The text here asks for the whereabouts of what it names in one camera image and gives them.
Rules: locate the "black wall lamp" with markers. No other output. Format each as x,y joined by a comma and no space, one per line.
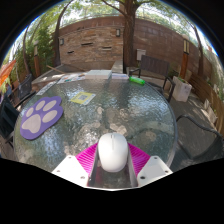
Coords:
118,32
61,41

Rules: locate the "white computer mouse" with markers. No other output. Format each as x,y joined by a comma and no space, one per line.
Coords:
113,153

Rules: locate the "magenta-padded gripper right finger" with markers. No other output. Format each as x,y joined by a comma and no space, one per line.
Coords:
153,168

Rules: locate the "yellow printed card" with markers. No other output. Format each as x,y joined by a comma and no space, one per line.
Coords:
82,98

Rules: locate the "small white blue booklet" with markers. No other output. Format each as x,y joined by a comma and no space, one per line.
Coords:
120,76

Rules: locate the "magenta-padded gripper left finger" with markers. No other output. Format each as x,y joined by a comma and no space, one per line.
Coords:
71,170

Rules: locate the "white planter box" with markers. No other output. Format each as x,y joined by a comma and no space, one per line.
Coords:
181,89

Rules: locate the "wooden lamp post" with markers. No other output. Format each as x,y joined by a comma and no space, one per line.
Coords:
37,61
185,61

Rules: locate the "white licence plate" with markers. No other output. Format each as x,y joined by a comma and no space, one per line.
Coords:
46,88

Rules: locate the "white wall utility box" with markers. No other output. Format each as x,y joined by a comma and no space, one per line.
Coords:
141,54

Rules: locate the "purple paw-shaped mouse pad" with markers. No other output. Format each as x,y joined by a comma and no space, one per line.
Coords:
28,133

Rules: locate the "green small packet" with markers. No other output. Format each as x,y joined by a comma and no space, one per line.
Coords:
137,80

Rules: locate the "large tree trunk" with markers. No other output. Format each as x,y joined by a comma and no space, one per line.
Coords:
129,40

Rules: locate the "dark slatted garden chair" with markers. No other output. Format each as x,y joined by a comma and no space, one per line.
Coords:
155,65

